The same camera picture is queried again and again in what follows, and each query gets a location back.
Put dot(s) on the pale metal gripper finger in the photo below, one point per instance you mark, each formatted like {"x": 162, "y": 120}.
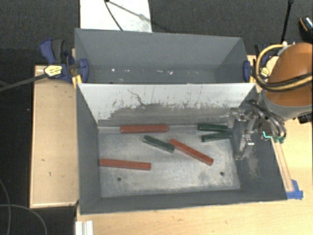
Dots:
{"x": 238, "y": 138}
{"x": 247, "y": 149}

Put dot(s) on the dark green flat block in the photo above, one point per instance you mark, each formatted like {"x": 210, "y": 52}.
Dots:
{"x": 216, "y": 137}
{"x": 212, "y": 127}
{"x": 159, "y": 144}

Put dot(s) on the red-brown flat block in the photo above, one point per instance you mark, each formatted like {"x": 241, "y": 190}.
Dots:
{"x": 192, "y": 152}
{"x": 124, "y": 164}
{"x": 144, "y": 128}

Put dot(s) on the grey metal bin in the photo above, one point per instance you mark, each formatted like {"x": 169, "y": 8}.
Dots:
{"x": 161, "y": 180}

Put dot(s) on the pale wood flat board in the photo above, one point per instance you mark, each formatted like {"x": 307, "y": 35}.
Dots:
{"x": 55, "y": 136}

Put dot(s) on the black cylinder on white bracket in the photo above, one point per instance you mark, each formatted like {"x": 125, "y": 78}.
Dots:
{"x": 305, "y": 119}

